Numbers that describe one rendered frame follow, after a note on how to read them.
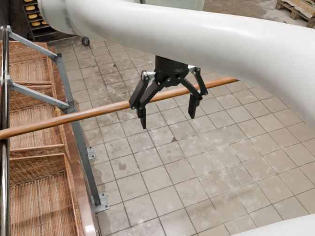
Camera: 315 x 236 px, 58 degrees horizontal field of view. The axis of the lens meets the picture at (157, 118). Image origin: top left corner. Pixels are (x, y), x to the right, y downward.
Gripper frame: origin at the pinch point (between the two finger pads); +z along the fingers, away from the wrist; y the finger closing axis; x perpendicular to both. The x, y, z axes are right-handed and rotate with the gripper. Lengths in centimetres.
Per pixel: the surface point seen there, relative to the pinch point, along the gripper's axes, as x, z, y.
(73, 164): 54, 78, -33
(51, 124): 22.6, 15.9, -32.1
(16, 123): 96, 78, -64
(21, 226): 24, 77, -59
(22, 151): 54, 59, -54
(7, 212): -4.6, 18.5, -45.4
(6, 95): 47, 19, -48
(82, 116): 23.4, 15.4, -22.0
